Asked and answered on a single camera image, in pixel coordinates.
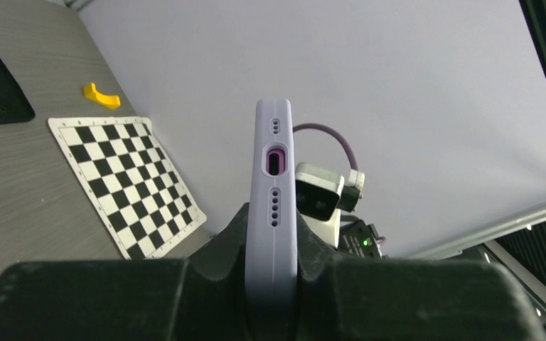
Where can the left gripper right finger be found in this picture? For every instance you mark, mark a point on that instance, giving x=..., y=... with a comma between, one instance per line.
x=352, y=298

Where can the yellow curved block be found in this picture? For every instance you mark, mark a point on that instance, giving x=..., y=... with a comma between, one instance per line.
x=90, y=92

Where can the checkerboard mat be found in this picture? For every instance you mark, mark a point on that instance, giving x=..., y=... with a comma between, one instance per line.
x=131, y=182

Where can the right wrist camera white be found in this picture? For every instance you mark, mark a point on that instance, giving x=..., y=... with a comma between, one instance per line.
x=322, y=195

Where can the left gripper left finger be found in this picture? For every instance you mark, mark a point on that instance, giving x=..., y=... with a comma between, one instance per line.
x=199, y=297

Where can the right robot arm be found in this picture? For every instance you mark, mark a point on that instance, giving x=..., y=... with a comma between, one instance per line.
x=360, y=239

